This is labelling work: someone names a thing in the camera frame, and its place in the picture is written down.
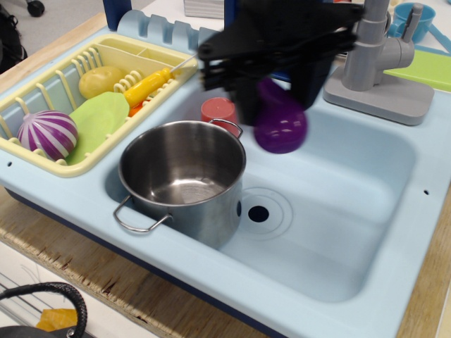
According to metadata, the black chair wheel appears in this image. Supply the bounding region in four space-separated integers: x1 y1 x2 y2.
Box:
26 0 45 18

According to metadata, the yellow tape piece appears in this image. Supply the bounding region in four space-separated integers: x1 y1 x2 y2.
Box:
36 308 78 332

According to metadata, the yellow dish rack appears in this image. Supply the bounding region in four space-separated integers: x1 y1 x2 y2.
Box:
1 34 197 177

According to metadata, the yellow handled whisk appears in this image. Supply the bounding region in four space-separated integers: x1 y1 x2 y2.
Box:
123 54 197 108

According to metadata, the black braided cable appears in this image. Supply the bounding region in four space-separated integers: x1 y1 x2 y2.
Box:
0 282 88 338

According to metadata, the grey ribbed box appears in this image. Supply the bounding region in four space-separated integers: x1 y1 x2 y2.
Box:
183 0 225 19

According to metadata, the purple toy eggplant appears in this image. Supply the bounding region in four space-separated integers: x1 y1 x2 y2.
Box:
254 78 308 154

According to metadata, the green cutting board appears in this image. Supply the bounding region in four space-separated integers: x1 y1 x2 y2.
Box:
384 50 451 92

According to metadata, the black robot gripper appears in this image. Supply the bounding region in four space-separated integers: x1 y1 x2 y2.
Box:
197 1 364 125

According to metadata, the purple white striped toy onion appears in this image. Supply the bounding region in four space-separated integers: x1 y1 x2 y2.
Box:
17 111 78 161

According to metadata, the red plastic cup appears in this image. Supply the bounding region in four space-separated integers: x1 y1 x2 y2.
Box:
201 97 240 137

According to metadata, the green plastic plate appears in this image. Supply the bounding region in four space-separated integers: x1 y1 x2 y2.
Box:
66 92 130 165

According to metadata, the orange toy piece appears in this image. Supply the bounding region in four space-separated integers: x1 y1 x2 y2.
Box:
128 102 143 117

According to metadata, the blue plastic cup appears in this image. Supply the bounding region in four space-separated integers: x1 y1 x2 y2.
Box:
388 3 436 43

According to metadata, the grey toy faucet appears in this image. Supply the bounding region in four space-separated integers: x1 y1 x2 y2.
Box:
323 1 434 126

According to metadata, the stainless steel pot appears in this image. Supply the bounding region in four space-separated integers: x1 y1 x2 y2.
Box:
118 120 247 249

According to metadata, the yellow toy potato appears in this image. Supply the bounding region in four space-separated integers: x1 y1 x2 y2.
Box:
78 66 125 99

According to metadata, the black bag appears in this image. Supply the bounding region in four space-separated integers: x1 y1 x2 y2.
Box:
1 6 27 73

